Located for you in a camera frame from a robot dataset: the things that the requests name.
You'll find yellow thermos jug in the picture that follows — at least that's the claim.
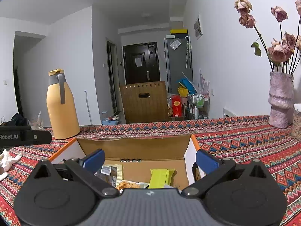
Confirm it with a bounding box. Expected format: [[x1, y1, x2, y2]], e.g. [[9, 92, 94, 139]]
[[46, 69, 81, 140]]

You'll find glass cup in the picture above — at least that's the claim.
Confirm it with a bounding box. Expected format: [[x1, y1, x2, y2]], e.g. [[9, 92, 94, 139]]
[[28, 112, 44, 131]]

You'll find patterned tablecloth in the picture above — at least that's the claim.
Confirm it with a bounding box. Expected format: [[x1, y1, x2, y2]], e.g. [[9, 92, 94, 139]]
[[0, 115, 301, 226]]

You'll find clear seed container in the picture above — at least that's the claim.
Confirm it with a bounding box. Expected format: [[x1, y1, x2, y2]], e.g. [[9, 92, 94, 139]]
[[291, 104, 301, 139]]

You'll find red gift box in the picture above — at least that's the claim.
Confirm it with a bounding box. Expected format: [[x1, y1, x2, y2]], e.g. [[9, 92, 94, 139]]
[[171, 95, 183, 117]]

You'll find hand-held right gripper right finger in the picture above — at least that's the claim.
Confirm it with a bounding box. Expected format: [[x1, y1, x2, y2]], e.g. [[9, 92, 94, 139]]
[[182, 149, 268, 198]]

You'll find white cotton glove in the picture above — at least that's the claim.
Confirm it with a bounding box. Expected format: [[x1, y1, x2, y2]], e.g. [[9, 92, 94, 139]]
[[0, 149, 23, 182]]

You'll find green snack packet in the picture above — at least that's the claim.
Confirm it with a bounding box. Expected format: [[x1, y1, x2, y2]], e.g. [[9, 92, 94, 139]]
[[149, 169, 176, 189]]

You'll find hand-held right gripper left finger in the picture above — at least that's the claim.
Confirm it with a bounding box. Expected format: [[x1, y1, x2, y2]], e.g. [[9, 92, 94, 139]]
[[33, 149, 119, 198]]

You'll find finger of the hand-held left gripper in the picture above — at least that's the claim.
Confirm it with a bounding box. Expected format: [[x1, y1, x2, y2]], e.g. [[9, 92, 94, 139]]
[[21, 131, 52, 144]]

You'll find dark entrance door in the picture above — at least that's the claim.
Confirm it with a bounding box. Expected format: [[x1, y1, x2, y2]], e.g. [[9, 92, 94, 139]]
[[122, 42, 161, 85]]

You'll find wall electrical panel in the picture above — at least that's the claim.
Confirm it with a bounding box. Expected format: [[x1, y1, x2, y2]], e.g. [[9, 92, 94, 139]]
[[194, 16, 203, 40]]

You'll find grey refrigerator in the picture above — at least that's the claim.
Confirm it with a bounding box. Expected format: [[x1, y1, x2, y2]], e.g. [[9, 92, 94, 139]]
[[164, 37, 193, 92]]

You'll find pink ceramic vase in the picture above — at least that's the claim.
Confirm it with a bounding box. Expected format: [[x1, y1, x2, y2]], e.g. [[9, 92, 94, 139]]
[[268, 72, 294, 129]]

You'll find large silver snack packet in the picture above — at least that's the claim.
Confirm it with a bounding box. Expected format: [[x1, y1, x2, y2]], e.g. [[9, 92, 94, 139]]
[[94, 164, 123, 186]]

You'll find blue plastic item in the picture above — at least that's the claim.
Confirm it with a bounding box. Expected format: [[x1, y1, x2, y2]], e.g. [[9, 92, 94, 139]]
[[180, 78, 195, 92]]

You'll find orange cardboard box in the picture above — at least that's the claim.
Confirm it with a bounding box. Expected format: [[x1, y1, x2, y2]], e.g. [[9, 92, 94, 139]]
[[48, 134, 205, 190]]

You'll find wire storage rack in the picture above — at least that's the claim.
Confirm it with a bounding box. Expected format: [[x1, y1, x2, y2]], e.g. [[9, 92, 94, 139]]
[[192, 93, 210, 120]]

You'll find dried rose bouquet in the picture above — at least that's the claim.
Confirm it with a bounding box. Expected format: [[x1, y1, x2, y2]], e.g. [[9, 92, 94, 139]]
[[234, 0, 301, 73]]

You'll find folded umbrella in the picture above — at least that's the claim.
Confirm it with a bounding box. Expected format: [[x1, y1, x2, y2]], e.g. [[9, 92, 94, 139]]
[[185, 36, 191, 69]]

